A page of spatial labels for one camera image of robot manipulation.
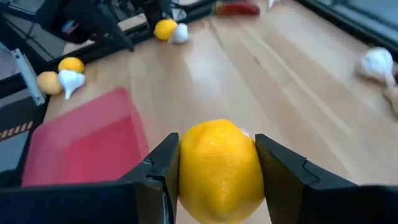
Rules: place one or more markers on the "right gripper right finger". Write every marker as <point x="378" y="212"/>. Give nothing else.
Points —
<point x="292" y="186"/>

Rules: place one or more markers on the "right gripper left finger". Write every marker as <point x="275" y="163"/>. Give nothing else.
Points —
<point x="155" y="186"/>

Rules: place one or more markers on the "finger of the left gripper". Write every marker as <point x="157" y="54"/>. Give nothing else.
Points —
<point x="109" y="29"/>

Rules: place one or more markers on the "yellow lemon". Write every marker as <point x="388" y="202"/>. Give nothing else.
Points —
<point x="164" y="29"/>
<point x="220" y="174"/>
<point x="71" y="63"/>

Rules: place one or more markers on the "red plastic bin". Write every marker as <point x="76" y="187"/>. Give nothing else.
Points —
<point x="87" y="146"/>

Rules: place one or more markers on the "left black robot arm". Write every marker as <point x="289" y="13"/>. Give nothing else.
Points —
<point x="155" y="12"/>

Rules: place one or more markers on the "white garlic bulb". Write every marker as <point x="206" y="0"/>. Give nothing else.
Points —
<point x="71" y="80"/>
<point x="181" y="33"/>
<point x="376" y="62"/>

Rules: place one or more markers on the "pale orange lemon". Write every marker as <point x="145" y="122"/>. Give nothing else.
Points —
<point x="48" y="82"/>

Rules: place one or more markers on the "bright red chili pepper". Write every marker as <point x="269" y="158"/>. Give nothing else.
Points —
<point x="239" y="8"/>

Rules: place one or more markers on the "silver metal bracket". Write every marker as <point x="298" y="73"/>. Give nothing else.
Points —
<point x="29" y="77"/>

